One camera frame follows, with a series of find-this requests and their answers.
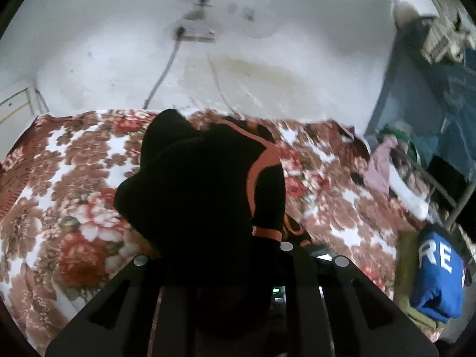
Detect metal rail frame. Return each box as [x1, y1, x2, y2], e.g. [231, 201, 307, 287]
[394, 145, 476, 231]

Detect beige clutter pile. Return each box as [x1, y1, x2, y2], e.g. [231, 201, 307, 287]
[420, 0, 476, 65]

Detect white cabinet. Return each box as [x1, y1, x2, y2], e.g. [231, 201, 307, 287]
[0, 84, 38, 128]

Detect white wall socket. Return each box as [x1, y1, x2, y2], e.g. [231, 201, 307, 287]
[173, 18, 217, 44]

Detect grey wall cable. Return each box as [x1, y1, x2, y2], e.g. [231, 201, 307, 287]
[143, 41, 184, 109]

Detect blue cloth with white letters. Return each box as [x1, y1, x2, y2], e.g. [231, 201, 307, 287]
[409, 228, 465, 320]

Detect pink cloth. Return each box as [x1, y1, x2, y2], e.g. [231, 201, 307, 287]
[364, 136, 398, 196]

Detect black garment with orange print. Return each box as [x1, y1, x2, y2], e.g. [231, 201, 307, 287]
[113, 109, 313, 337]

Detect thin wall cable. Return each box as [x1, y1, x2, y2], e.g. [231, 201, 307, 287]
[207, 55, 240, 115]

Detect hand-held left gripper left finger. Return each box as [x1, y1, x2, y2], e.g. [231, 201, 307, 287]
[45, 255, 196, 357]

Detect olive green cloth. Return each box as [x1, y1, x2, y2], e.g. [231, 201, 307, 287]
[393, 231, 447, 332]

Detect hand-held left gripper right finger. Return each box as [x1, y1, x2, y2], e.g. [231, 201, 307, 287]
[279, 242, 439, 357]

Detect floral blanket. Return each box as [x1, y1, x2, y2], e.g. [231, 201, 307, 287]
[0, 109, 428, 354]

